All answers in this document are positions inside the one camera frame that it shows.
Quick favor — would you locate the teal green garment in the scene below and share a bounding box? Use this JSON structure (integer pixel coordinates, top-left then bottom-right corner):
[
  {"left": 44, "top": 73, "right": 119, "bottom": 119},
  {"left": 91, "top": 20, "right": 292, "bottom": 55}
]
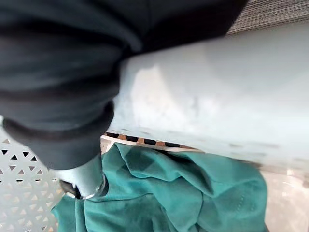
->
[{"left": 50, "top": 142, "right": 269, "bottom": 232}]

